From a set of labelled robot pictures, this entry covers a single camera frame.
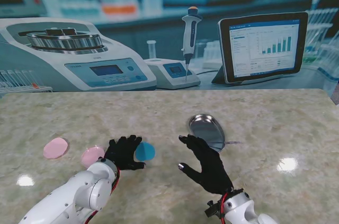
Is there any pink culture dish lid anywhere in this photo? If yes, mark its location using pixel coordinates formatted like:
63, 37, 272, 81
43, 137, 70, 159

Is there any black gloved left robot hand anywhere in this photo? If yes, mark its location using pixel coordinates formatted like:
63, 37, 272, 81
104, 135, 147, 171

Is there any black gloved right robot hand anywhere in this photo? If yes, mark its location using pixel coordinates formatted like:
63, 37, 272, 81
177, 133, 234, 195

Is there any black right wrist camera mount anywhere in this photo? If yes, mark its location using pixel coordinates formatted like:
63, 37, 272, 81
204, 199, 224, 219

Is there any red left wrist cable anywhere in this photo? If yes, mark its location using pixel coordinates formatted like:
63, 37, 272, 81
84, 167, 120, 219

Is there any red right wrist cable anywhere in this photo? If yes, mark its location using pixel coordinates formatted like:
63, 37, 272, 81
221, 193, 228, 223

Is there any printed laboratory backdrop banner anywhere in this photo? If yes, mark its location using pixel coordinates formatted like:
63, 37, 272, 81
0, 0, 339, 95

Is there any blue round dish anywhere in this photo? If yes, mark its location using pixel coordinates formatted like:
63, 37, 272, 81
135, 141, 156, 162
81, 146, 106, 168

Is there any red wrist cable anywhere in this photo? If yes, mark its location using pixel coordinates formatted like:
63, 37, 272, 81
221, 193, 228, 223
84, 167, 120, 219

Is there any kidney-shaped steel tray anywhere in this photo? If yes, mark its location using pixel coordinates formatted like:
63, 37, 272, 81
188, 113, 227, 154

